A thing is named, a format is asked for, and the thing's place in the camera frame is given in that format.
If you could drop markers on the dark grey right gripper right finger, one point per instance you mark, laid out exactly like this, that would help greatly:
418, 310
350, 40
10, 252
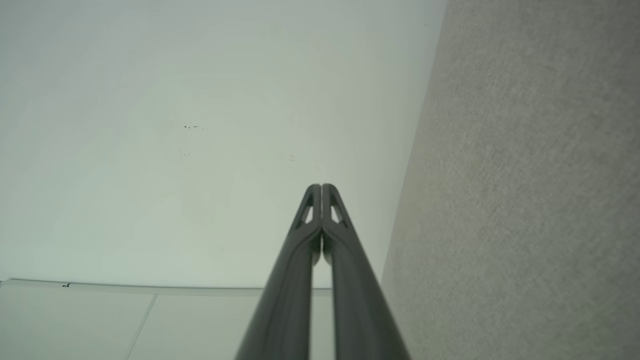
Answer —
357, 310

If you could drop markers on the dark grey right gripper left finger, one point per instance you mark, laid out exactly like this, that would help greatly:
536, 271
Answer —
287, 300

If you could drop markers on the white skirting board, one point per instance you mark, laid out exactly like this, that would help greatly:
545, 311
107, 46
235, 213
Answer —
150, 289

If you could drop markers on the grey fabric sofa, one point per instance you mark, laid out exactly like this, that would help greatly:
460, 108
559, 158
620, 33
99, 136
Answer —
525, 175

